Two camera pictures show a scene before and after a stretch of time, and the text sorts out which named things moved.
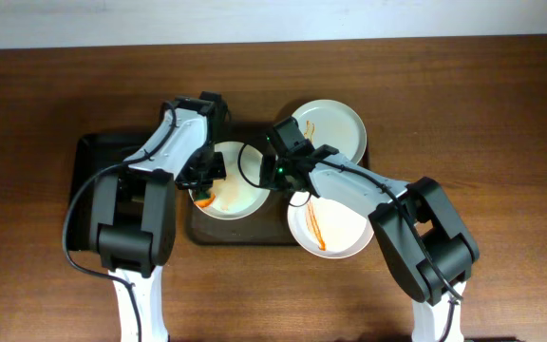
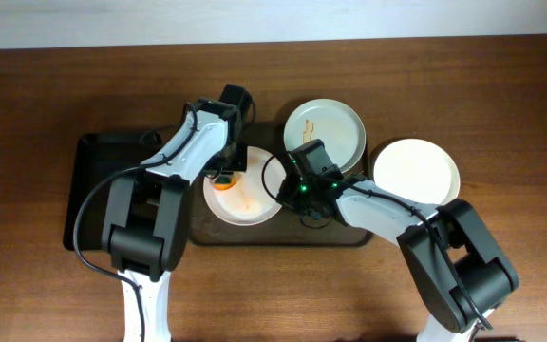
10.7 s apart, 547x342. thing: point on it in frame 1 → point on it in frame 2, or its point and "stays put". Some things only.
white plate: (327, 228) → (248, 202)
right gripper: (270, 172) → (309, 209)
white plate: (238, 195) → (418, 170)
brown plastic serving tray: (270, 224) stays put
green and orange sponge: (203, 199) → (224, 181)
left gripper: (202, 176) → (229, 169)
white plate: (331, 123) stays put
